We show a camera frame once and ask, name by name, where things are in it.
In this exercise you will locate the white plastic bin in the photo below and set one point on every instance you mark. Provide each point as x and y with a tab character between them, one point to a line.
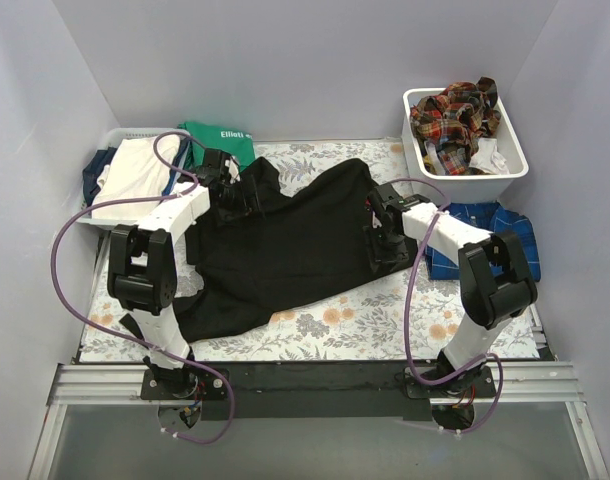
473	188

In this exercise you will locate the green t-shirt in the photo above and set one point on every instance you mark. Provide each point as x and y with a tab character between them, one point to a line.
233	141

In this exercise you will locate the white folded garment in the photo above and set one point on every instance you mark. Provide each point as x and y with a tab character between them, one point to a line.
134	172

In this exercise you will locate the navy blue garment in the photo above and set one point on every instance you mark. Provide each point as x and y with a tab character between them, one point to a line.
92	172

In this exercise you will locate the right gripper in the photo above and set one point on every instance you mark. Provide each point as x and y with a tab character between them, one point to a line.
383	240

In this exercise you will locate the black long sleeve shirt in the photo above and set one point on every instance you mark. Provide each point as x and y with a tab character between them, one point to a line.
298	250

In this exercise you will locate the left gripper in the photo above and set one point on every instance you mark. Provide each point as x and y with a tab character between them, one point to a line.
242	198

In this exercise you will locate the aluminium frame rail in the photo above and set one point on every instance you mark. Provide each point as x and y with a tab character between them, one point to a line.
132	385

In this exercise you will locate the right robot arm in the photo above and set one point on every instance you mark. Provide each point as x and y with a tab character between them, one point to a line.
495	281

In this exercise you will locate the blue plaid folded shirt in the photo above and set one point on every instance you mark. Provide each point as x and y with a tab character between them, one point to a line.
492	217

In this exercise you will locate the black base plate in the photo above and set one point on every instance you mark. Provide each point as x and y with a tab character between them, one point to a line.
343	389

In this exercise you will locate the floral table cloth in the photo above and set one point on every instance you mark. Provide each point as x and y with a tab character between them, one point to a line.
363	324

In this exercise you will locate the red plaid shirt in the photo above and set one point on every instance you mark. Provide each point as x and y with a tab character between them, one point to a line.
449	124

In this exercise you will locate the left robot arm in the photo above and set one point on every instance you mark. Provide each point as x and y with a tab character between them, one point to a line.
142	272

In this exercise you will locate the white garment in bin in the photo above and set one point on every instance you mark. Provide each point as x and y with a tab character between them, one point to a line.
488	160

